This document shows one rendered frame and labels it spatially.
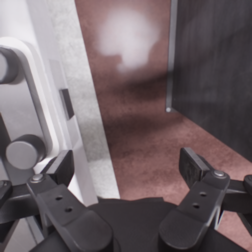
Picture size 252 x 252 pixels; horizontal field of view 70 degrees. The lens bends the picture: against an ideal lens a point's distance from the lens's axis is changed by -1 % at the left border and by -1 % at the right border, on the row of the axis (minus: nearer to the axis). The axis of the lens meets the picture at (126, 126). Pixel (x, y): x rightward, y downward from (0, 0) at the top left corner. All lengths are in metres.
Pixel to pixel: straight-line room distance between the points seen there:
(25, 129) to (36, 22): 0.10
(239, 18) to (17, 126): 0.51
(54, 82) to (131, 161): 0.98
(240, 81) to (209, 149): 0.78
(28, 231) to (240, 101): 0.47
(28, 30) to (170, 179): 1.16
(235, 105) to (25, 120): 0.46
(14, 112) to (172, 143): 1.03
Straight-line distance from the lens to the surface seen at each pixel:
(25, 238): 0.23
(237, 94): 0.52
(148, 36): 1.04
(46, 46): 0.22
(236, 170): 1.40
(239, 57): 0.53
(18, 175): 0.20
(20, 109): 0.18
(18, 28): 0.21
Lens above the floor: 1.02
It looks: 73 degrees down
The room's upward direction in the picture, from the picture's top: 174 degrees clockwise
